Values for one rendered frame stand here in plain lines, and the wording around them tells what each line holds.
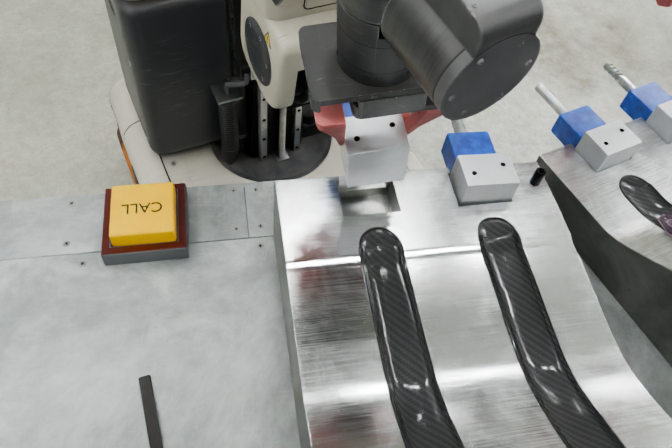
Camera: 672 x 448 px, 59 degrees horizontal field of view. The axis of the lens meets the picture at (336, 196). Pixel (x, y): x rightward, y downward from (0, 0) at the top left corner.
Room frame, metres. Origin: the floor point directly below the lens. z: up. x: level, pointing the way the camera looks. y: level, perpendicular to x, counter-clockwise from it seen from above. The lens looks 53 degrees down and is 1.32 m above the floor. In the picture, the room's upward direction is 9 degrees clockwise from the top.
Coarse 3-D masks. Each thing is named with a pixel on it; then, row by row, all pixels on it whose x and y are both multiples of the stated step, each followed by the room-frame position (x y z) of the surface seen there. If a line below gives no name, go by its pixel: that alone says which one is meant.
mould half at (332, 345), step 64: (320, 192) 0.33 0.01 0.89; (448, 192) 0.35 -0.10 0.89; (320, 256) 0.26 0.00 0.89; (448, 256) 0.28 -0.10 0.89; (576, 256) 0.30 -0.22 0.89; (320, 320) 0.20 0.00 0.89; (448, 320) 0.22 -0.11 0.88; (576, 320) 0.24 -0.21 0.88; (320, 384) 0.15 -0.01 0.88; (384, 384) 0.16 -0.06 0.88; (448, 384) 0.17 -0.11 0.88; (512, 384) 0.18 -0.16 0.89; (640, 384) 0.19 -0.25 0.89
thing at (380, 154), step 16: (352, 128) 0.33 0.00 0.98; (368, 128) 0.33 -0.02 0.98; (384, 128) 0.33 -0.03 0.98; (400, 128) 0.33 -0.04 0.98; (352, 144) 0.31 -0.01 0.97; (368, 144) 0.32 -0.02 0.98; (384, 144) 0.32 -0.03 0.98; (400, 144) 0.32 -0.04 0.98; (352, 160) 0.31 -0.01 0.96; (368, 160) 0.31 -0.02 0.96; (384, 160) 0.31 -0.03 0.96; (400, 160) 0.32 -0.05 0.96; (352, 176) 0.31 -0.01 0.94; (368, 176) 0.31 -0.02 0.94; (384, 176) 0.32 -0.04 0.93; (400, 176) 0.32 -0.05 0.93
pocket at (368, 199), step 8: (376, 184) 0.36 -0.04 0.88; (384, 184) 0.36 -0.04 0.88; (392, 184) 0.35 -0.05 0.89; (344, 192) 0.34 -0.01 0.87; (352, 192) 0.35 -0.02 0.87; (360, 192) 0.35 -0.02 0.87; (368, 192) 0.35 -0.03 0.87; (376, 192) 0.35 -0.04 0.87; (384, 192) 0.36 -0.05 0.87; (392, 192) 0.35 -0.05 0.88; (344, 200) 0.34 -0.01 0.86; (352, 200) 0.34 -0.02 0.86; (360, 200) 0.34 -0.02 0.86; (368, 200) 0.35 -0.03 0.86; (376, 200) 0.35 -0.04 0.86; (384, 200) 0.35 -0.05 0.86; (392, 200) 0.34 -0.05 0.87; (344, 208) 0.33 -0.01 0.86; (352, 208) 0.33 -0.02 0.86; (360, 208) 0.34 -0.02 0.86; (368, 208) 0.34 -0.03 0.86; (376, 208) 0.34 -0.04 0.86; (384, 208) 0.34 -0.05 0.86; (392, 208) 0.34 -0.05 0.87; (400, 208) 0.32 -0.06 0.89
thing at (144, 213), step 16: (112, 192) 0.33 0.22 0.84; (128, 192) 0.33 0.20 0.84; (144, 192) 0.33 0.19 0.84; (160, 192) 0.33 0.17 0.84; (112, 208) 0.31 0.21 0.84; (128, 208) 0.31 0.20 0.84; (144, 208) 0.31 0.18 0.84; (160, 208) 0.32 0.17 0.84; (112, 224) 0.29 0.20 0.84; (128, 224) 0.29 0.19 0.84; (144, 224) 0.30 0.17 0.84; (160, 224) 0.30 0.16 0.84; (112, 240) 0.28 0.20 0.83; (128, 240) 0.28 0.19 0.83; (144, 240) 0.29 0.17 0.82; (160, 240) 0.29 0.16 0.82
